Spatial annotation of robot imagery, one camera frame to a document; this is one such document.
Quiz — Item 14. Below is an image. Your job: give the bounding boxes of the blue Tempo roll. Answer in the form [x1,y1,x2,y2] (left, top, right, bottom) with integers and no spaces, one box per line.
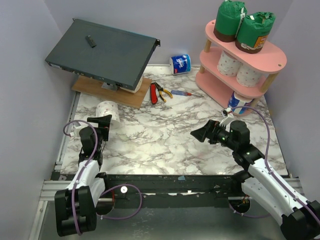
[227,91,253,115]

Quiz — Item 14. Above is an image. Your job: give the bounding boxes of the white floral paper towel roll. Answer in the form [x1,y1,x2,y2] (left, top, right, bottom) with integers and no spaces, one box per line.
[236,64,263,88]

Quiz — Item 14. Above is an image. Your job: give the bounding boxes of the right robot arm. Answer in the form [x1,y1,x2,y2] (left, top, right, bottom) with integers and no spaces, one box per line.
[190,120,320,240]

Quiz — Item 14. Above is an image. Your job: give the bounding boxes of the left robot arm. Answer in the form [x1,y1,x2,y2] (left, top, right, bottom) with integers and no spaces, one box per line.
[54,114,112,237]

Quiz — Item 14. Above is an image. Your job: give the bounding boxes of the pink three-tier shelf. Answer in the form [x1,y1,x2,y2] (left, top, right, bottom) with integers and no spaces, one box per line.
[195,19,287,108]

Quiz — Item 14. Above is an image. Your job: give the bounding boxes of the wooden board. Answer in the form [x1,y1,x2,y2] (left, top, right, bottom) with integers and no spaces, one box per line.
[71,76,152,109]

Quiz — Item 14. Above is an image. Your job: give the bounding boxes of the blue wrapped roll at back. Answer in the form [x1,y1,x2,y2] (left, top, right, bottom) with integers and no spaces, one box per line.
[169,54,191,75]

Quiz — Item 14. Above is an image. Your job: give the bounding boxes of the small black connector strip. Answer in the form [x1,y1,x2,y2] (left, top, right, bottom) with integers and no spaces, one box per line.
[85,35,97,48]

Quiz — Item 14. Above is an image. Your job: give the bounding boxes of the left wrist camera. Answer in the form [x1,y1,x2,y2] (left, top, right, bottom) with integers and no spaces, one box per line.
[70,122,82,138]

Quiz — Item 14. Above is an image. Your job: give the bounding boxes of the blue handled screwdriver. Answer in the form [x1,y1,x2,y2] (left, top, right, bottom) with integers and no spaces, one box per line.
[171,90,203,98]

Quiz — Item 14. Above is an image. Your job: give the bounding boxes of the white roll under switch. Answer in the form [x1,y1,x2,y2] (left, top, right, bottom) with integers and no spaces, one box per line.
[130,77,143,94]

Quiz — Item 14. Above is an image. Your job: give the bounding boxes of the red handled cutter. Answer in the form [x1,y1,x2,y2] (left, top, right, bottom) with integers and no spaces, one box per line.
[150,83,158,105]

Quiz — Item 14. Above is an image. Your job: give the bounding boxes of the yellow handled pliers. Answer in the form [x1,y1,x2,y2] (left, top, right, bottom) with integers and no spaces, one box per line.
[154,82,173,103]

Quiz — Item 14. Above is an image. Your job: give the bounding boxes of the dark grey network switch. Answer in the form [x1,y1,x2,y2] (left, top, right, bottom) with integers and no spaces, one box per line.
[45,19,161,91]

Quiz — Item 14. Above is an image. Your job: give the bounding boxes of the black metal base rail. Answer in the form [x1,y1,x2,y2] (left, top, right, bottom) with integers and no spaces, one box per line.
[97,173,245,209]

